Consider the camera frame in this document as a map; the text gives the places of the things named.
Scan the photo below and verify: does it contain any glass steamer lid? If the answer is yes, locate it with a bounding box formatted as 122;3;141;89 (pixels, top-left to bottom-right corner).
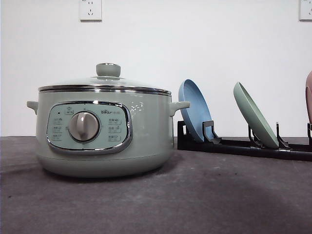
38;62;171;97

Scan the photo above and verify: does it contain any green plate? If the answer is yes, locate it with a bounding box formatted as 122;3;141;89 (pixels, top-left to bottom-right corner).
234;82;279;149

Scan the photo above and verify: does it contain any blue plate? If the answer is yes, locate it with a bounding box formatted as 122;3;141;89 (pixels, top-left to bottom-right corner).
178;79;212;141

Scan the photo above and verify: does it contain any green electric steamer pot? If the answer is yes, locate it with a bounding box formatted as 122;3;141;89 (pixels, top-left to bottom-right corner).
27;85;190;177

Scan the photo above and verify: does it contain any black plate rack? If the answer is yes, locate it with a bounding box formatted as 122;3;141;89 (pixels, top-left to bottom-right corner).
177;120;312;162

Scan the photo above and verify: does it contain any pink plate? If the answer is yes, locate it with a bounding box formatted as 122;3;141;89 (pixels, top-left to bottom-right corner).
305;70;312;123

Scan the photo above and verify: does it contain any white wall socket left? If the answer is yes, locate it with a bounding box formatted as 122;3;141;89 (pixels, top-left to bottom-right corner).
78;0;102;23

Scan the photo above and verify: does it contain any white wall socket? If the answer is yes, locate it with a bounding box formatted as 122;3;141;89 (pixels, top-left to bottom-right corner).
78;0;102;23
299;0;312;22

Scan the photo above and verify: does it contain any white wall socket right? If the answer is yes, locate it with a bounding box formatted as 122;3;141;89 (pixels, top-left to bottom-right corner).
299;0;312;22

